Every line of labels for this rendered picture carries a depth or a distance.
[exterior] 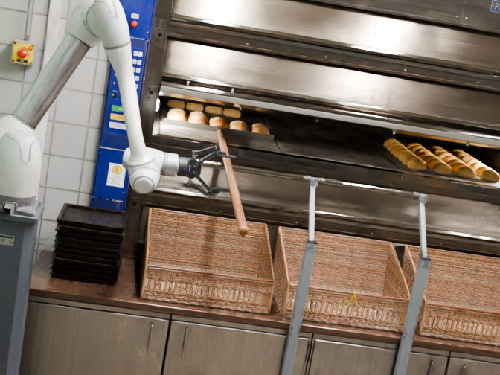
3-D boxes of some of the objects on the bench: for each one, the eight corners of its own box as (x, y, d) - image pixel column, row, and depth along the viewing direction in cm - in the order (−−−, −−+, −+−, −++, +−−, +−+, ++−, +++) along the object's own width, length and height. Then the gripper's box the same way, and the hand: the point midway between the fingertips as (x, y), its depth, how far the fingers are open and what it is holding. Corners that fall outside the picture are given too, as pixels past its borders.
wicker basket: (266, 280, 440) (277, 225, 434) (381, 295, 448) (393, 241, 442) (280, 318, 393) (292, 256, 387) (408, 335, 401) (421, 274, 395)
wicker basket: (138, 263, 433) (147, 205, 427) (257, 278, 441) (268, 222, 435) (138, 299, 386) (147, 236, 380) (271, 316, 394) (283, 254, 388)
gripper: (182, 132, 362) (236, 141, 365) (172, 194, 368) (226, 202, 370) (182, 136, 355) (238, 144, 357) (172, 199, 360) (227, 207, 363)
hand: (229, 173), depth 364 cm, fingers open, 13 cm apart
